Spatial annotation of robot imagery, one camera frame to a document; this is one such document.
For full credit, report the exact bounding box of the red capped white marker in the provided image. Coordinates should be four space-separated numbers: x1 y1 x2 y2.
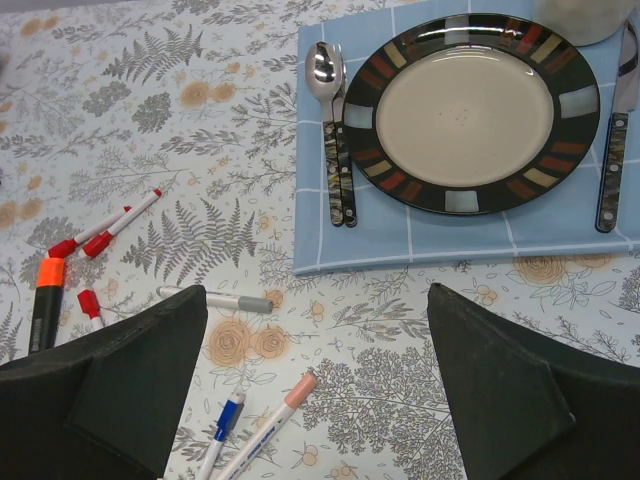
47 206 131 258

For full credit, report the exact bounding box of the blue capped white pen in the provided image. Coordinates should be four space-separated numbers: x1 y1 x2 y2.
196 391 246 480

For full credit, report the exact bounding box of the steel knife patterned handle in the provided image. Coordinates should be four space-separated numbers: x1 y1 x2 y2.
595 18 639 233

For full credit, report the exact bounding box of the black rimmed beige plate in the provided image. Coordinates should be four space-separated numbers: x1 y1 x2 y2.
343 13 600 216

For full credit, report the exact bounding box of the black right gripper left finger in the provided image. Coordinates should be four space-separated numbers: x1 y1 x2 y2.
1 285 208 479

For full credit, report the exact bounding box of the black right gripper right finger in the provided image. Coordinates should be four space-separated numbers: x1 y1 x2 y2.
427 283 639 479

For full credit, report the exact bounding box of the orange capped black highlighter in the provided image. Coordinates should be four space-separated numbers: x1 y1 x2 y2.
28 258 65 355

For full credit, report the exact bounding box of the steel spoon patterned handle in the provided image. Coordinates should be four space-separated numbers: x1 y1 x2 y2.
305 42 344 226

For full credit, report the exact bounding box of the cream enamel mug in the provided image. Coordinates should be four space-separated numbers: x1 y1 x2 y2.
532 0 639 46

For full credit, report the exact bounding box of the grey capped white pen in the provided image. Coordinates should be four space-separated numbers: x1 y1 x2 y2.
155 285 275 316

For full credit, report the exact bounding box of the pink capped white pen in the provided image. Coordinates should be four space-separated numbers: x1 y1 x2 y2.
217 371 317 480

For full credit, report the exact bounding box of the steel fork patterned handle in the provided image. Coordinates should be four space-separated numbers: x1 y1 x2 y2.
332 44 357 228

